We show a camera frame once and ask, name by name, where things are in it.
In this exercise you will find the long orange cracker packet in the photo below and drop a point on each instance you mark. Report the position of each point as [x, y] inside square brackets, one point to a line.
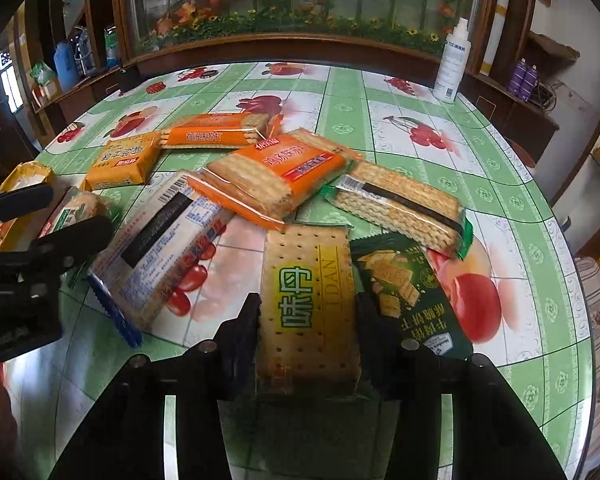
[210, 132]

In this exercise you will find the wooden cabinet with floral glass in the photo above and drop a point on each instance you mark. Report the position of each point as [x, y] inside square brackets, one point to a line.
[280, 50]

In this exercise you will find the dark green cracker packet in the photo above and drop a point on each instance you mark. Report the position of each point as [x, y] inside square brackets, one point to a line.
[415, 285]

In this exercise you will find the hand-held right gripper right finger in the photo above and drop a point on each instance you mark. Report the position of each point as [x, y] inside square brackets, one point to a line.
[375, 345]

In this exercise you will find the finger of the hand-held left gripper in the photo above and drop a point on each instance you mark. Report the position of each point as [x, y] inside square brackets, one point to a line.
[75, 240]
[20, 201]

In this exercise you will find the large orange cracker packet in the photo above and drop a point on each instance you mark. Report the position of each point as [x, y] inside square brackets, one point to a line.
[280, 170]

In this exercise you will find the clear water bottle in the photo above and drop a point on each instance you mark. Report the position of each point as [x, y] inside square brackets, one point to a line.
[85, 52]

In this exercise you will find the purple bottle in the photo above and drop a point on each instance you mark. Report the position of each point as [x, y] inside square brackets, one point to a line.
[517, 77]

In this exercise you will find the white spray bottle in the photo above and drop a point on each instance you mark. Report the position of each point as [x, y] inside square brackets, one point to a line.
[451, 65]

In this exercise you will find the yellow cracker packet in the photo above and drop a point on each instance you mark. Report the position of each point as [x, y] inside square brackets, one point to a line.
[305, 310]

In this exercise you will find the small orange-yellow cracker packet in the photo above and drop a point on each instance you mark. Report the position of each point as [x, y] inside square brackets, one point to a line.
[122, 160]

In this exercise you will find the white and blue cracker packet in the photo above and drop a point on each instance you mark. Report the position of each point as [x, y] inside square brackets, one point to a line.
[155, 245]

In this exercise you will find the white and yellow roll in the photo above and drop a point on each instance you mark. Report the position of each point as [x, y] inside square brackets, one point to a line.
[500, 10]

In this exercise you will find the clear green-edged cracker packet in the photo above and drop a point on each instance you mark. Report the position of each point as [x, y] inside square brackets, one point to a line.
[400, 200]

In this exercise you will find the green and white bag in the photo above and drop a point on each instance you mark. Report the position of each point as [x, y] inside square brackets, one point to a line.
[42, 76]

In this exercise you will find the blue plastic bottle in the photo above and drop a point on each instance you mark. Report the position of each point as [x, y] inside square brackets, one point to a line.
[66, 65]

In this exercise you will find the green fruit print tablecloth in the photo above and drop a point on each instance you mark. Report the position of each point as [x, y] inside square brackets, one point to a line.
[340, 105]

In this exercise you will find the light green cracker packet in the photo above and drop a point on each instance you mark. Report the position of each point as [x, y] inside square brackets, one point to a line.
[75, 207]

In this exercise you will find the yellow plastic bag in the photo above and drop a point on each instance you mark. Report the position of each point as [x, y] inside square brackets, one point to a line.
[20, 175]

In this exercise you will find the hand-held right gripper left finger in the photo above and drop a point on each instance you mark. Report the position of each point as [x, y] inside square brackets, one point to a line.
[242, 340]

